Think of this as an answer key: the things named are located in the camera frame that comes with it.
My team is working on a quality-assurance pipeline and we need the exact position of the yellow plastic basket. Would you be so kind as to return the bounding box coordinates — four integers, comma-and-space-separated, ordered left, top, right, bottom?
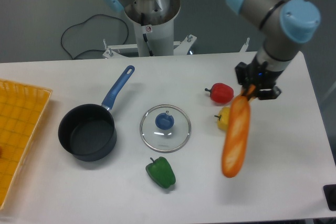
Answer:
1, 79, 53, 209

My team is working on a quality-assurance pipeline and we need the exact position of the black object table corner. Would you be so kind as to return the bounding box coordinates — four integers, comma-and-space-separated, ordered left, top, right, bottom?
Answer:
323, 184, 336, 211

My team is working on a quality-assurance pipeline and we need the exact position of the glass lid blue knob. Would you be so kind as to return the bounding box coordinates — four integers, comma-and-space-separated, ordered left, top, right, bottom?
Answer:
139, 104, 192, 153

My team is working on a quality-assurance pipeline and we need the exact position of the black cable on floor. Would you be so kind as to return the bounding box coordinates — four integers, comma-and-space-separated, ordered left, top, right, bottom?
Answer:
60, 14, 129, 60

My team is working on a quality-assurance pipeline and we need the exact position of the black pot blue handle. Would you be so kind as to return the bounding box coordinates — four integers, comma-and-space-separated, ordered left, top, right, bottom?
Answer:
58, 65, 135, 162

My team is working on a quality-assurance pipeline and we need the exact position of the yellow bell pepper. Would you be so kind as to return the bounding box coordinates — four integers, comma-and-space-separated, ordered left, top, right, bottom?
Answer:
215, 106, 230, 131

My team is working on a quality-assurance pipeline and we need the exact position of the long orange bread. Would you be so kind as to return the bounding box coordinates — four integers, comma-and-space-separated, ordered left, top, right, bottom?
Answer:
222, 85, 256, 178

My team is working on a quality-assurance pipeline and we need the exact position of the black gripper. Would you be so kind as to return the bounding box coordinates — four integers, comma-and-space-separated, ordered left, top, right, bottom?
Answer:
235, 61, 282, 100

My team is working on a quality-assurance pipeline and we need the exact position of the red bell pepper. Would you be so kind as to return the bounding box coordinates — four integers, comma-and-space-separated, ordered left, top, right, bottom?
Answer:
204, 83, 234, 104

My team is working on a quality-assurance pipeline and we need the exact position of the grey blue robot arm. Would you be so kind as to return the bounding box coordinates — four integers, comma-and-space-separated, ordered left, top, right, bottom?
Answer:
104, 0, 321, 100

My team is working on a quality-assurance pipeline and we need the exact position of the green bell pepper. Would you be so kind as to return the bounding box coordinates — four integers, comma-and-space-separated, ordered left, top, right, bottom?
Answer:
145, 156, 176, 189

